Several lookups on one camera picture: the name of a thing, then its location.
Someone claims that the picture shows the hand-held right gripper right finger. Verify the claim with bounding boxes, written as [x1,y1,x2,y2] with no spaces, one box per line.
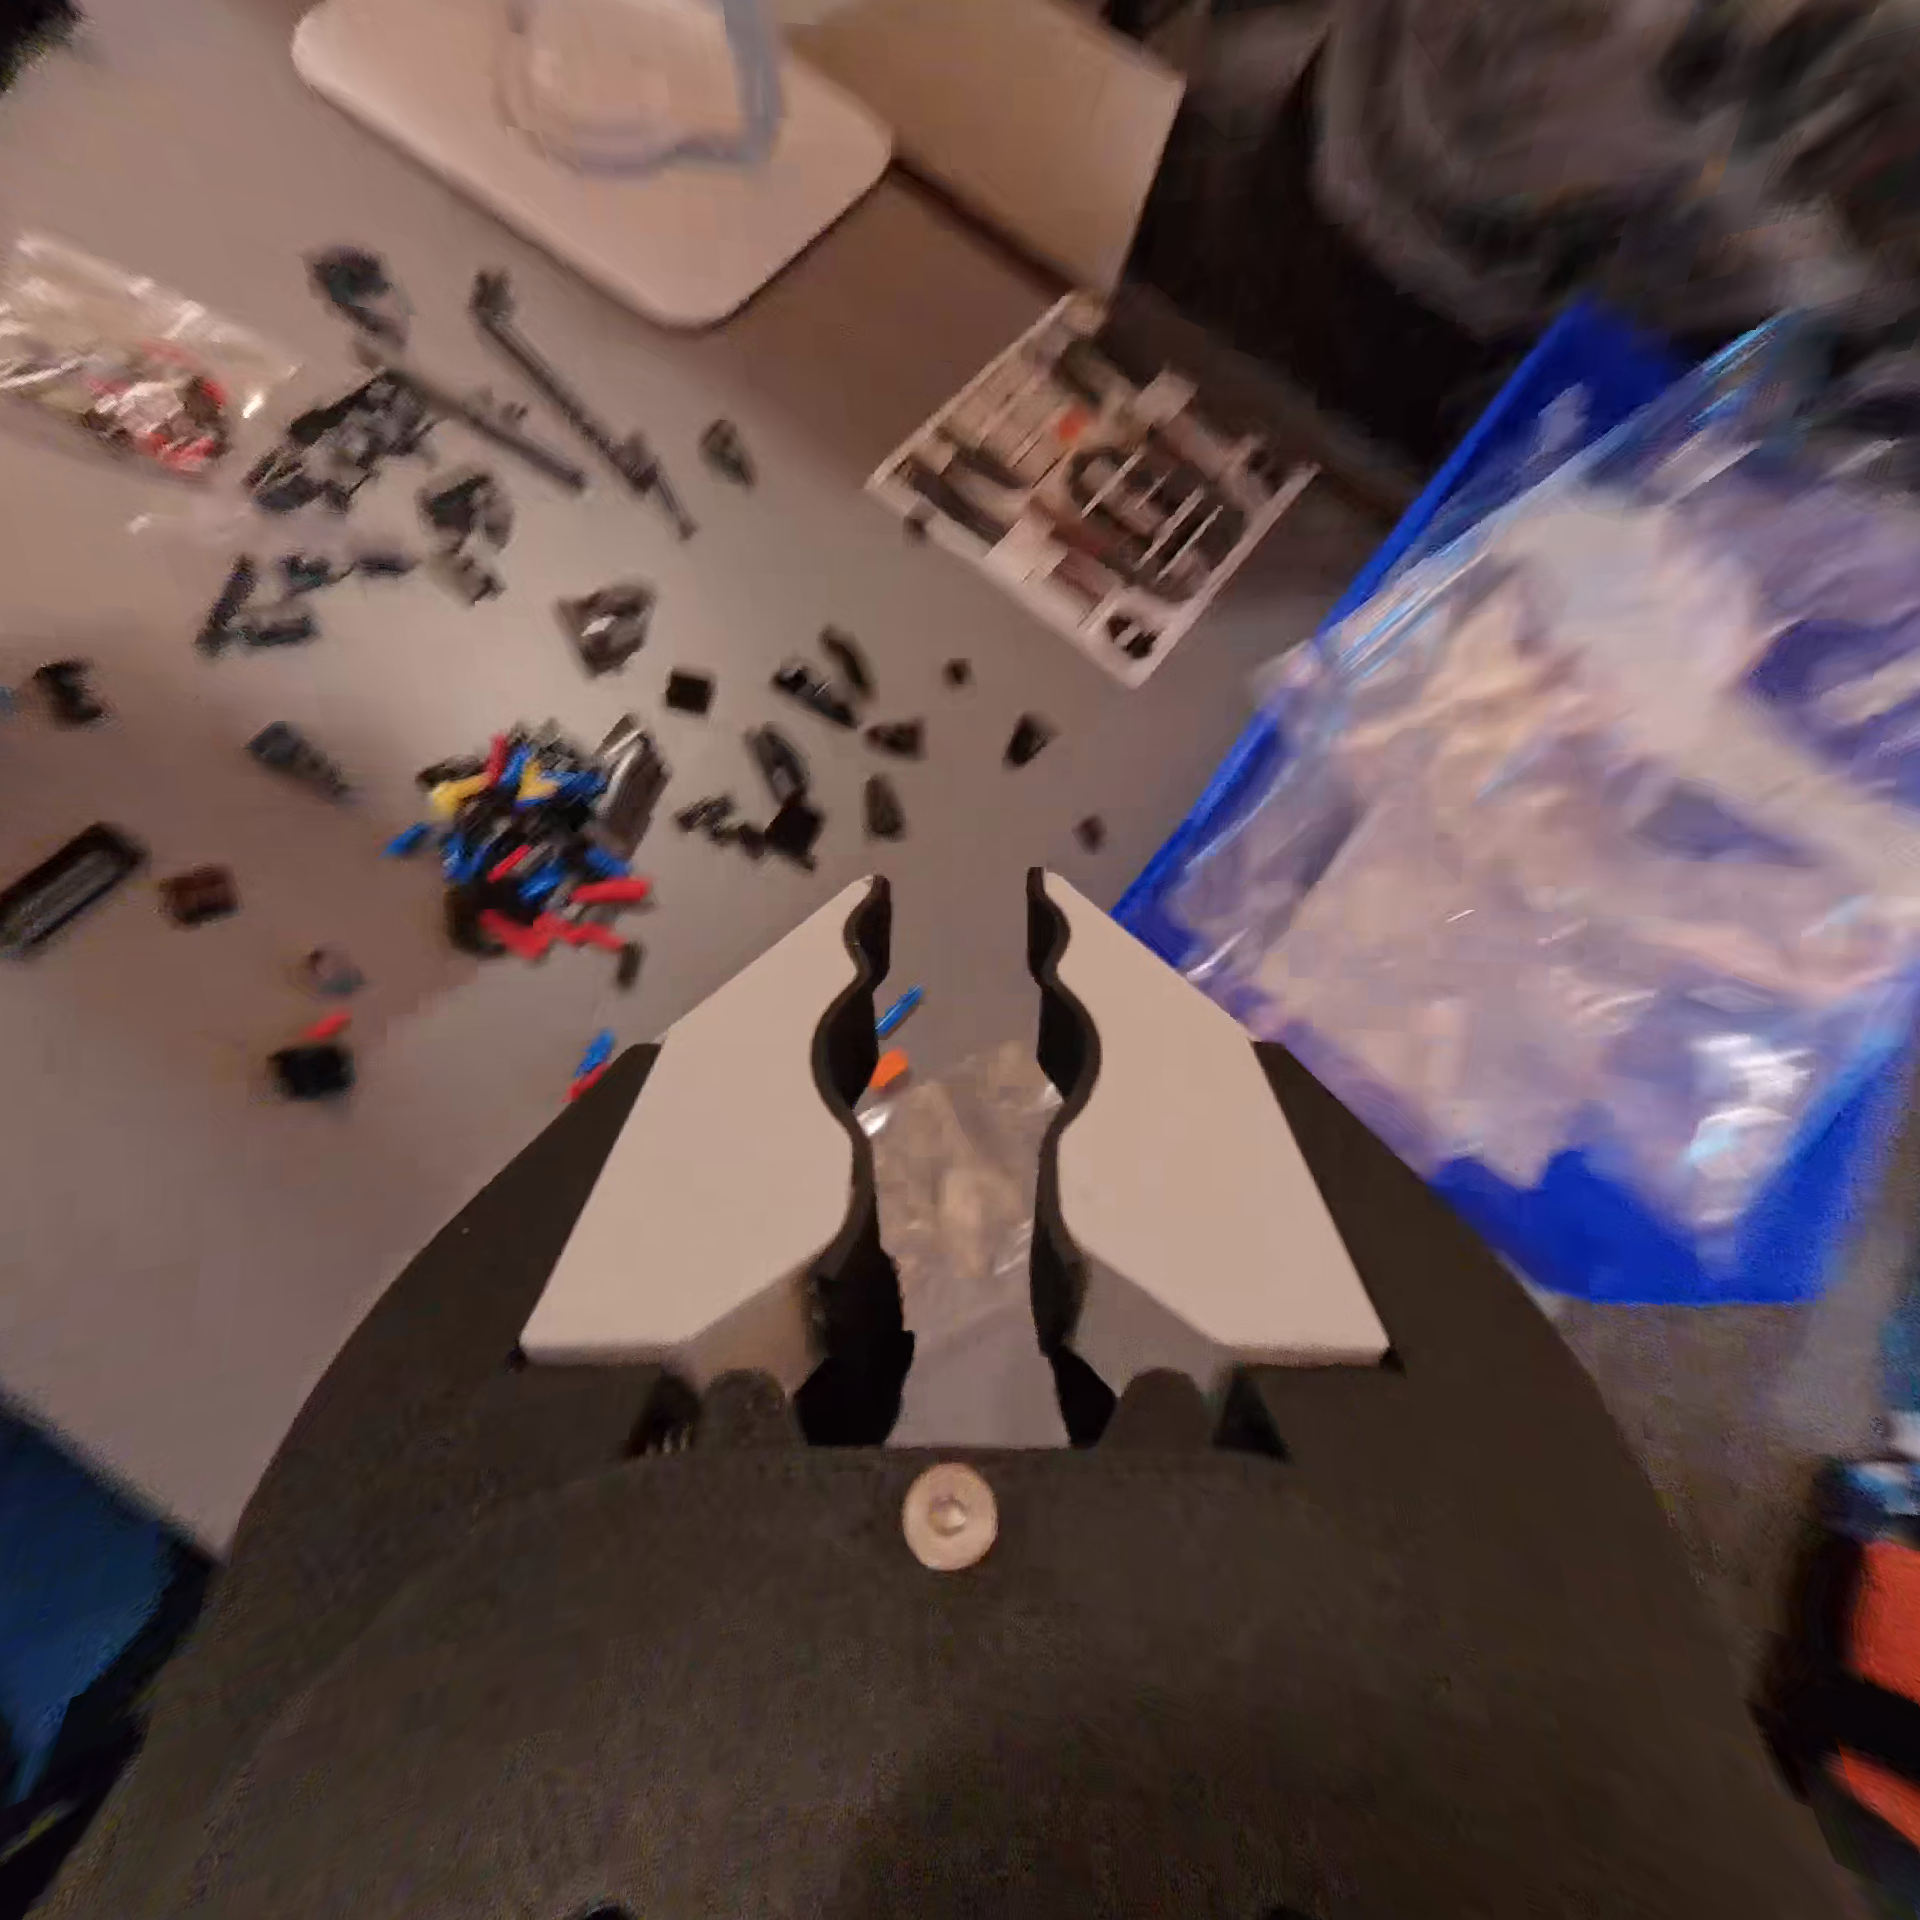
[1026,865,1390,1447]

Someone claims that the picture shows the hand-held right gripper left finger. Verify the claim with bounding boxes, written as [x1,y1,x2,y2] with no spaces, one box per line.
[520,877,917,1447]

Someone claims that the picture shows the clear plastic bag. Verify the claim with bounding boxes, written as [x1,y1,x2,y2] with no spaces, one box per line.
[855,1038,1072,1284]

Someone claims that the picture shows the pile of small lego pins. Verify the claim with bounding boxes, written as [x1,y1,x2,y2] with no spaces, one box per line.
[387,727,656,965]

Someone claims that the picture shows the grey curved lego panel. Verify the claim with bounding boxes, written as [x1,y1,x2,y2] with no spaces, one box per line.
[590,716,670,842]

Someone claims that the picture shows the blue-grey lego beam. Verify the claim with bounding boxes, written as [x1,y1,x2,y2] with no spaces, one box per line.
[246,722,357,796]

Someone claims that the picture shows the long black lego brick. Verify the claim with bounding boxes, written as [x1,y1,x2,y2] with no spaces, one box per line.
[0,819,150,956]

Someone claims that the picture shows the dark grey lego connector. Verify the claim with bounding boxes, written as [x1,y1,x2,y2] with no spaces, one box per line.
[621,436,702,538]

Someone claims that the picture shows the small dark grey lego piece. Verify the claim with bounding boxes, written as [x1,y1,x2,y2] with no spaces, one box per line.
[417,470,513,551]

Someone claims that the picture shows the dark grey lego wedge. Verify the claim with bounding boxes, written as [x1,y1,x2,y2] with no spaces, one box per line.
[405,384,590,496]

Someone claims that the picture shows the dark lego assembly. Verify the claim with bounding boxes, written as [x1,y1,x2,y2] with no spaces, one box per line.
[246,365,437,513]

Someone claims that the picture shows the long dark grey lego beam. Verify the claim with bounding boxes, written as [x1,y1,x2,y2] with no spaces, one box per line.
[470,268,648,470]

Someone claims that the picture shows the clear bag of lego parts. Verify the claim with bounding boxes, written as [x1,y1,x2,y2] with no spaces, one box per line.
[0,233,304,485]

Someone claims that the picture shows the blue storage bin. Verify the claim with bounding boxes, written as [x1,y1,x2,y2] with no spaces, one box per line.
[1110,299,1920,1310]

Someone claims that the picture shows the pile of clear plastic bags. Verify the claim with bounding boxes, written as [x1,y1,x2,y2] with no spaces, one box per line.
[1182,317,1920,1204]

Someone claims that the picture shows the sticker sheet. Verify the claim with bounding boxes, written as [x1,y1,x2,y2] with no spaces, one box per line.
[864,290,1321,691]

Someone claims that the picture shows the person's blue pants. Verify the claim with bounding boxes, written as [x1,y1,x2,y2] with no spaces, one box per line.
[0,1393,213,1820]

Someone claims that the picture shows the orange and black object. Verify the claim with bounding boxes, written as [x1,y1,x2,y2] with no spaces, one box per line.
[1784,1447,1920,1854]

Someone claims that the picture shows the white monitor stand base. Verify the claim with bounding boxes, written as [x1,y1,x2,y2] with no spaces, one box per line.
[289,0,896,332]

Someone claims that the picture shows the dark cloth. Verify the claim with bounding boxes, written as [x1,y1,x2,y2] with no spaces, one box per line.
[1127,0,1920,500]

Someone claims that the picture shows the beige cardboard box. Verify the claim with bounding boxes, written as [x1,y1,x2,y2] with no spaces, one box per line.
[794,0,1188,299]

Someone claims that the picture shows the translucent plastic object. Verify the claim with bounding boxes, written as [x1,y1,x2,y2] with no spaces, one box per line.
[500,0,790,181]

